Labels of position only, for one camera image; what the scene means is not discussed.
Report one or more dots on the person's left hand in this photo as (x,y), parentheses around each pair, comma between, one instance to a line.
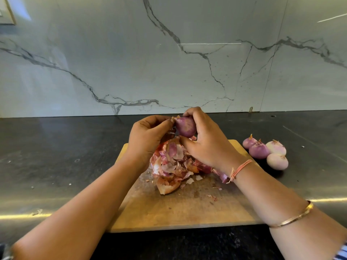
(146,139)

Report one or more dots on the person's right hand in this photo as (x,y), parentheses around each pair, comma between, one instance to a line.
(211,140)

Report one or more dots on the red onion with pale patch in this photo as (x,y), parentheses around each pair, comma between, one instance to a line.
(185,126)

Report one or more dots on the pile of onion peels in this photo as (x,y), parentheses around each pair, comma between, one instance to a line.
(169,165)

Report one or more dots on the small red onion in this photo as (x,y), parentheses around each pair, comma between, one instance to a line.
(249,142)

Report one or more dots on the brownish red onion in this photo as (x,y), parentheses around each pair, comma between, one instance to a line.
(276,147)

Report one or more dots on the person's left forearm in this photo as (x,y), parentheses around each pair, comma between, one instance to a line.
(70,219)

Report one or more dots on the person's right forearm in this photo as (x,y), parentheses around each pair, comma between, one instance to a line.
(290,208)

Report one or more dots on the wooden cutting board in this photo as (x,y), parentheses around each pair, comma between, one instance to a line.
(157,211)

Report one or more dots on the gold bangle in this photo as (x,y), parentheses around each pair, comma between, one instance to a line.
(293,216)

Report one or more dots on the black white plaid sleeve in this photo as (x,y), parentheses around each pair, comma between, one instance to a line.
(4,253)

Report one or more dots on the small brown wall-edge object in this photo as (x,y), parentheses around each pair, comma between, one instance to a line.
(250,111)

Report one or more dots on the white wall switch plate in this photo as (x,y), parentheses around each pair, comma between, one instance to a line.
(5,9)

